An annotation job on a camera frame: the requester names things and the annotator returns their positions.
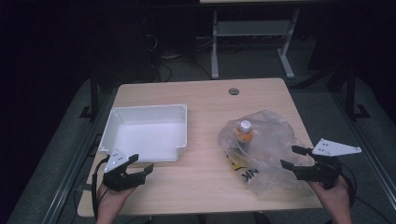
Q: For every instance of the person's left hand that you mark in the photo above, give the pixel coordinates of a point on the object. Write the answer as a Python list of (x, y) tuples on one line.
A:
[(110, 199)]

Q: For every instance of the clear plastic bag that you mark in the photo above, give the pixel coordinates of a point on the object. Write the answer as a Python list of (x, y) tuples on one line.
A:
[(274, 137)]

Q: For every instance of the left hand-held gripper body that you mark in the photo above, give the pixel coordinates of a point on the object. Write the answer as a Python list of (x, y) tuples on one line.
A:
[(120, 180)]

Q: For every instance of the person's right hand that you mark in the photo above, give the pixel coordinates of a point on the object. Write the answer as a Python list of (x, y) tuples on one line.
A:
[(337, 200)]

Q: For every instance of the grey tape strip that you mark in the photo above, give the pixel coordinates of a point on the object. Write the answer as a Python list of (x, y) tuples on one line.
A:
[(87, 187)]

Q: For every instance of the grey metal table frame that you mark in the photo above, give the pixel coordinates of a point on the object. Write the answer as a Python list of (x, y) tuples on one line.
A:
[(249, 28)]

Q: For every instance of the white plastic tray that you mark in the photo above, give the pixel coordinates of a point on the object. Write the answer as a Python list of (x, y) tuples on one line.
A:
[(149, 137)]

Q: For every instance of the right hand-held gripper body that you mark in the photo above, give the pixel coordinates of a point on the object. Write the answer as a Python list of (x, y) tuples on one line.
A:
[(323, 172)]

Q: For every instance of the metal floor rail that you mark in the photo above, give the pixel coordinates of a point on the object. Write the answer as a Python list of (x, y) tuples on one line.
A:
[(73, 168), (370, 149)]

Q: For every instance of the orange drink bottle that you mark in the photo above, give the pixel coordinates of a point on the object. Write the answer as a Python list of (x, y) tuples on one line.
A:
[(244, 133)]

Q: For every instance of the black metal stand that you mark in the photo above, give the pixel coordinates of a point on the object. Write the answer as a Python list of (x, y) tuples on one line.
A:
[(93, 99), (351, 93)]

